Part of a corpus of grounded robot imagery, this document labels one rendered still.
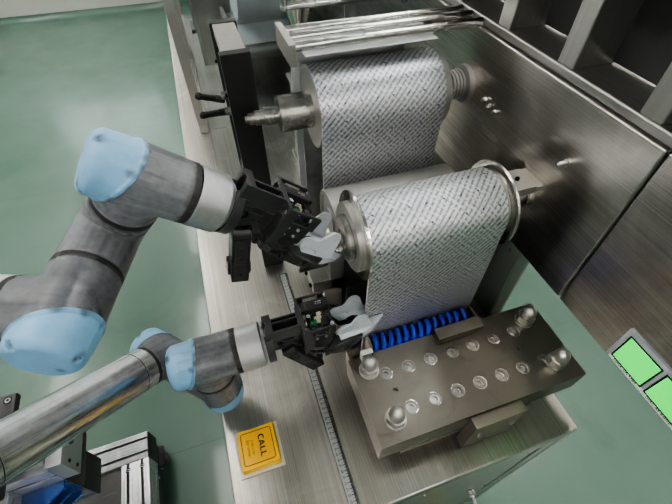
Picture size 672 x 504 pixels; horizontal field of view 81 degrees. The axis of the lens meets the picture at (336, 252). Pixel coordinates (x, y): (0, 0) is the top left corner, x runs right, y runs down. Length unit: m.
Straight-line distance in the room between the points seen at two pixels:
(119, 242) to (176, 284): 1.78
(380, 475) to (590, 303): 0.47
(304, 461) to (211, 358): 0.29
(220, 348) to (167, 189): 0.29
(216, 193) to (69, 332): 0.20
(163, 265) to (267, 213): 1.90
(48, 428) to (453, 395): 0.61
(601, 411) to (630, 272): 1.49
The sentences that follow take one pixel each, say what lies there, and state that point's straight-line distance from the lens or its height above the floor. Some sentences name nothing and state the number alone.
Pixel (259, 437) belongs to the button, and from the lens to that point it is 0.83.
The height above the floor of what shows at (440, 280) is 1.15.
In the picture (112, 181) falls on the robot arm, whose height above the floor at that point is 1.46.
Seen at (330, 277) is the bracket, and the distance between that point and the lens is 0.71.
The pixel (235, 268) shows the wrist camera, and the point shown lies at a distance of 0.58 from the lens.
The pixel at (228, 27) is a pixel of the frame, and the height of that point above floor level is 1.44.
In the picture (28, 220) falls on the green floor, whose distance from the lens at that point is 3.09.
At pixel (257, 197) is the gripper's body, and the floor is 1.39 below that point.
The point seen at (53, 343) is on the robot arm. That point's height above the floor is 1.39.
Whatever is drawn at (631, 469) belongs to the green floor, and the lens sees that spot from 2.09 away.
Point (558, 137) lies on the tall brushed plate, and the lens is 0.71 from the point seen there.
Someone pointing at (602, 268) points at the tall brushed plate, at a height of 1.25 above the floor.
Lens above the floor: 1.71
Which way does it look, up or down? 49 degrees down
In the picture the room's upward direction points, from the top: straight up
